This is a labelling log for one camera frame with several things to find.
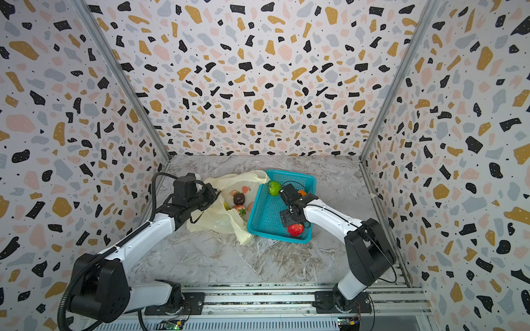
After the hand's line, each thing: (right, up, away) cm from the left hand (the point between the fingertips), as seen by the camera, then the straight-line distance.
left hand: (221, 186), depth 84 cm
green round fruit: (+21, -2, +17) cm, 27 cm away
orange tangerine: (+31, -2, -11) cm, 34 cm away
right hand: (+28, -12, +5) cm, 31 cm away
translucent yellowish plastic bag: (-2, -13, -1) cm, 13 cm away
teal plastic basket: (+17, -16, +13) cm, 26 cm away
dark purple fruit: (+4, -7, +16) cm, 18 cm away
